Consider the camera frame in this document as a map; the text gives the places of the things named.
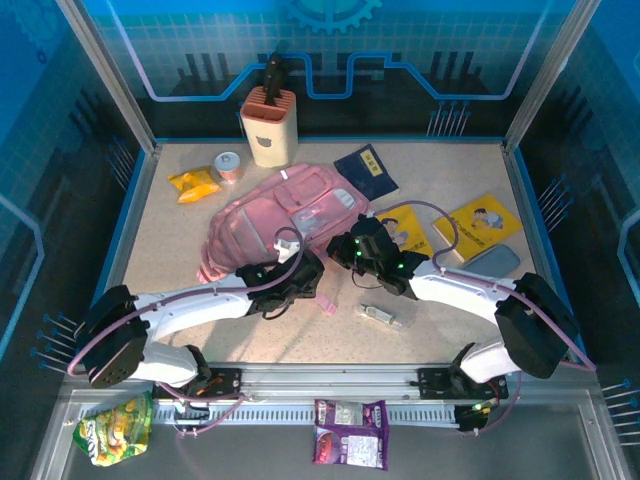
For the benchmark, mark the yellow cartoon book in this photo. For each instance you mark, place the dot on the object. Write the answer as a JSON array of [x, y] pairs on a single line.
[[407, 225], [475, 225]]

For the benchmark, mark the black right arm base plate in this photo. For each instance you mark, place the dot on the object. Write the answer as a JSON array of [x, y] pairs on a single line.
[[435, 382]]

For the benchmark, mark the small electronics board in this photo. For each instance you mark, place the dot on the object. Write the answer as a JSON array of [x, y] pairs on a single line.
[[192, 412], [472, 415]]

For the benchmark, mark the beige knife block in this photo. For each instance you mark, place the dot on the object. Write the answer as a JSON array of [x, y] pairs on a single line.
[[272, 140]]

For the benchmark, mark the grey pencil case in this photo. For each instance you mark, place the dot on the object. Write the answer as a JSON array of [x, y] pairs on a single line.
[[495, 260]]

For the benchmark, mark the aluminium mounting rail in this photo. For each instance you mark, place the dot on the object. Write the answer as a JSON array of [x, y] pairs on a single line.
[[325, 380]]

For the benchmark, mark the aluminium frame post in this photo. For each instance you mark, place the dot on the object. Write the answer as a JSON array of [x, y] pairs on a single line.
[[548, 75], [110, 75]]

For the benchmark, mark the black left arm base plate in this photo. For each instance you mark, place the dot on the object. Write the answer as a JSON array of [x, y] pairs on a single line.
[[225, 382]]

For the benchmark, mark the clear plastic pen packet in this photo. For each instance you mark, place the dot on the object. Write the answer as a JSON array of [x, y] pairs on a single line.
[[382, 316]]

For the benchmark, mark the dark blue book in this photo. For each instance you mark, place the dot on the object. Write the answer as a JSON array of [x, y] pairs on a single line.
[[365, 172]]

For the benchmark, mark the yellow snack packet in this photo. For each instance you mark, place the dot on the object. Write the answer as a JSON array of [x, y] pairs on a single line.
[[195, 185]]

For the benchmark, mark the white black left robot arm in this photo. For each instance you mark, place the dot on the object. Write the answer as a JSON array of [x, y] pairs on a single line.
[[190, 305]]

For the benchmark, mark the purple snack bag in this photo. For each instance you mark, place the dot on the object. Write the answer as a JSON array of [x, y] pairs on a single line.
[[350, 435]]

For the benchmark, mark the pink student backpack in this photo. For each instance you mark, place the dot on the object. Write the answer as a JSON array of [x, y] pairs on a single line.
[[260, 220]]

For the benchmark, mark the green snack bag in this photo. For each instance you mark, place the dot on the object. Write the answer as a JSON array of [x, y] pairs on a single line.
[[115, 432]]

